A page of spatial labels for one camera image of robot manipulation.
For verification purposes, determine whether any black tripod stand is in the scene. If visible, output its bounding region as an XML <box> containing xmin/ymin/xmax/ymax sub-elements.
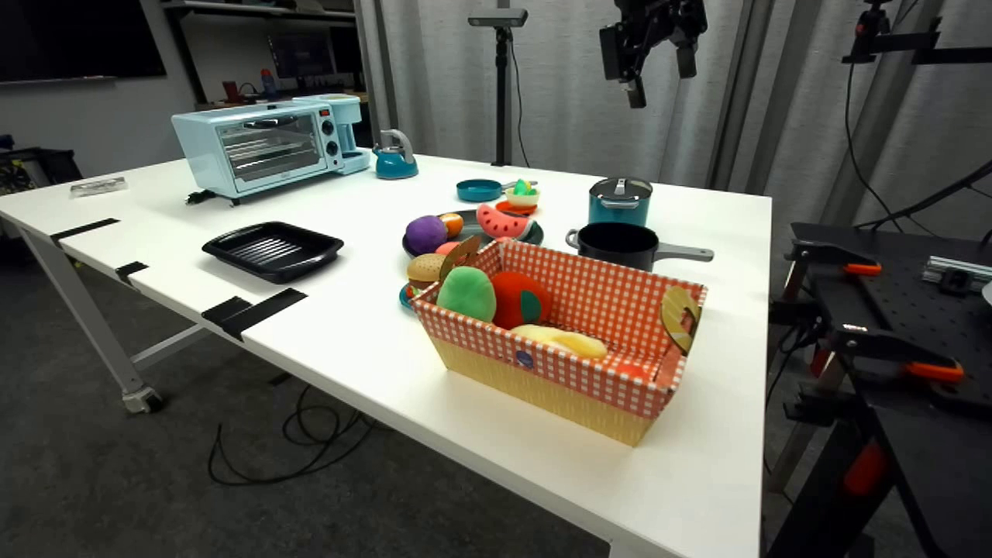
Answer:
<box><xmin>465</xmin><ymin>7</ymin><xmax>529</xmax><ymax>171</ymax></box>

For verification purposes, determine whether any blue pot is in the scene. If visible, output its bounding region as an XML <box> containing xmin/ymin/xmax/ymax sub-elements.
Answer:
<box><xmin>585</xmin><ymin>180</ymin><xmax>656</xmax><ymax>230</ymax></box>

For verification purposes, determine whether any green plush pear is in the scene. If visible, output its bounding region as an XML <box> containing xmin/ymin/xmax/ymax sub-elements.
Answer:
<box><xmin>433</xmin><ymin>265</ymin><xmax>499</xmax><ymax>322</ymax></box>

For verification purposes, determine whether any black overhead camera rig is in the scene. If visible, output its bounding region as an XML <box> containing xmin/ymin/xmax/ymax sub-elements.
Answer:
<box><xmin>839</xmin><ymin>0</ymin><xmax>992</xmax><ymax>68</ymax></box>

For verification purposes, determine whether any black baking tray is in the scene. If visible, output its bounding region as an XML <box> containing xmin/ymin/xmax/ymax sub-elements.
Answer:
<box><xmin>197</xmin><ymin>221</ymin><xmax>346</xmax><ymax>285</ymax></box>

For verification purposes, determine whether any black chair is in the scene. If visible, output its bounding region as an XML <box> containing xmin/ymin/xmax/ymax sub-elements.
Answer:
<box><xmin>0</xmin><ymin>135</ymin><xmax>85</xmax><ymax>196</ymax></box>

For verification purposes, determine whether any light blue toaster oven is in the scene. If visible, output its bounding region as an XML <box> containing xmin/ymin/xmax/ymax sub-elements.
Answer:
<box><xmin>168</xmin><ymin>92</ymin><xmax>372</xmax><ymax>205</ymax></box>

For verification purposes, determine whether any dark shelf unit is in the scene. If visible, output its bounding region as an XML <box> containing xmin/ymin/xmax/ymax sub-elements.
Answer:
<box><xmin>159</xmin><ymin>0</ymin><xmax>365</xmax><ymax>110</ymax></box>

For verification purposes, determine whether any orange handled clamp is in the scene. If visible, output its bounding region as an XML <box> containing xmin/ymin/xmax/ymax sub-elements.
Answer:
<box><xmin>825</xmin><ymin>322</ymin><xmax>971</xmax><ymax>393</ymax></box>
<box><xmin>786</xmin><ymin>241</ymin><xmax>886</xmax><ymax>301</ymax></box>
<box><xmin>837</xmin><ymin>441</ymin><xmax>892</xmax><ymax>502</ymax></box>

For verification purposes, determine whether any black wall monitor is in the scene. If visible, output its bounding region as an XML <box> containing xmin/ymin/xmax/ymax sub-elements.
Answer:
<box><xmin>0</xmin><ymin>0</ymin><xmax>171</xmax><ymax>86</ymax></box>

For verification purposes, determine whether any brown plush toy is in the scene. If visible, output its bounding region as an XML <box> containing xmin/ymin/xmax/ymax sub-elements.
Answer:
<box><xmin>437</xmin><ymin>234</ymin><xmax>485</xmax><ymax>285</ymax></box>

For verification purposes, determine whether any grey curtain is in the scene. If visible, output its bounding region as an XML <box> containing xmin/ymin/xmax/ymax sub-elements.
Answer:
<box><xmin>353</xmin><ymin>0</ymin><xmax>992</xmax><ymax>234</ymax></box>

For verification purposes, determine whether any grey plate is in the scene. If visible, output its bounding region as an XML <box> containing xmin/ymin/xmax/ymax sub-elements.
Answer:
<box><xmin>399</xmin><ymin>207</ymin><xmax>547</xmax><ymax>262</ymax></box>

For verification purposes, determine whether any red checkered cardboard basket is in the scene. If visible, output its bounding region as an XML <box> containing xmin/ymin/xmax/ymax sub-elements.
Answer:
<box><xmin>413</xmin><ymin>238</ymin><xmax>712</xmax><ymax>450</ymax></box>

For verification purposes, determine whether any teal kettle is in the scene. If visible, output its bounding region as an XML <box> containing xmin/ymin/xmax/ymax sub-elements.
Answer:
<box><xmin>372</xmin><ymin>129</ymin><xmax>422</xmax><ymax>183</ymax></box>

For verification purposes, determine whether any black pot with grey handle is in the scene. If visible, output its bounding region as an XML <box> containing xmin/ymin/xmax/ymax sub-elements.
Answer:
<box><xmin>565</xmin><ymin>221</ymin><xmax>716</xmax><ymax>272</ymax></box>

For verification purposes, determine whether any plush watermelon slice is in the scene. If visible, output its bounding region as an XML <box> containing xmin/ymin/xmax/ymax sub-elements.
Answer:
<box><xmin>473</xmin><ymin>201</ymin><xmax>532</xmax><ymax>241</ymax></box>

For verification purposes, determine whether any white table leg with caster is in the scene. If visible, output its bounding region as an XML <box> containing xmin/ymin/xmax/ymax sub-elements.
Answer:
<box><xmin>8</xmin><ymin>221</ymin><xmax>206</xmax><ymax>419</ymax></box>

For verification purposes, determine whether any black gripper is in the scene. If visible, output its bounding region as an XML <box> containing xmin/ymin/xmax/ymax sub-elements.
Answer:
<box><xmin>614</xmin><ymin>0</ymin><xmax>712</xmax><ymax>111</ymax></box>

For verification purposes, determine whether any blue round dish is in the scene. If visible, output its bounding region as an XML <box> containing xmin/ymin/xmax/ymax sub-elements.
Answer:
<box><xmin>451</xmin><ymin>178</ymin><xmax>505</xmax><ymax>205</ymax></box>

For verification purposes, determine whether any black side table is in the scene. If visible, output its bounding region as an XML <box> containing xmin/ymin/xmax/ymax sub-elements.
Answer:
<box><xmin>764</xmin><ymin>221</ymin><xmax>992</xmax><ymax>558</ymax></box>

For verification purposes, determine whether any red bowl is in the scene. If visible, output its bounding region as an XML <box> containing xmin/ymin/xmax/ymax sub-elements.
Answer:
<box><xmin>494</xmin><ymin>196</ymin><xmax>542</xmax><ymax>221</ymax></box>

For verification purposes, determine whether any red plush apple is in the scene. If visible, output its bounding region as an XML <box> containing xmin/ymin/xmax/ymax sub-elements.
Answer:
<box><xmin>490</xmin><ymin>271</ymin><xmax>554</xmax><ymax>333</ymax></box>

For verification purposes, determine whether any orange plush tomato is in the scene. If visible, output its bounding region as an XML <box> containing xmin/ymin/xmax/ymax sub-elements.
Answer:
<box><xmin>606</xmin><ymin>358</ymin><xmax>656</xmax><ymax>381</ymax></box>

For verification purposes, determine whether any wide black tape strip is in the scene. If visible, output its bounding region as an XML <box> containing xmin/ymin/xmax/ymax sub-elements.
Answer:
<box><xmin>197</xmin><ymin>285</ymin><xmax>311</xmax><ymax>346</ymax></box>

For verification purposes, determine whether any purple plush eggplant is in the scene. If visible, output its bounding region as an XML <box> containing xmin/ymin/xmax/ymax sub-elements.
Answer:
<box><xmin>399</xmin><ymin>215</ymin><xmax>449</xmax><ymax>258</ymax></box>

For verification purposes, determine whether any grey device box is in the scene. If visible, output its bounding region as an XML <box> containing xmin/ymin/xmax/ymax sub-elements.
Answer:
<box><xmin>921</xmin><ymin>251</ymin><xmax>992</xmax><ymax>301</ymax></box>

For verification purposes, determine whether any long black tape strip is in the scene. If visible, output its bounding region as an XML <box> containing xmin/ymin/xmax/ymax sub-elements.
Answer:
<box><xmin>45</xmin><ymin>215</ymin><xmax>122</xmax><ymax>245</ymax></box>

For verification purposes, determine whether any black floor cable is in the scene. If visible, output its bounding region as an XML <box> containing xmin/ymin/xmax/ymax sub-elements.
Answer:
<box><xmin>204</xmin><ymin>384</ymin><xmax>377</xmax><ymax>490</ymax></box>

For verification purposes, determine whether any yellow plush banana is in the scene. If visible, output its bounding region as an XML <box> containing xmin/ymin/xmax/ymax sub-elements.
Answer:
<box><xmin>507</xmin><ymin>322</ymin><xmax>611</xmax><ymax>364</ymax></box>

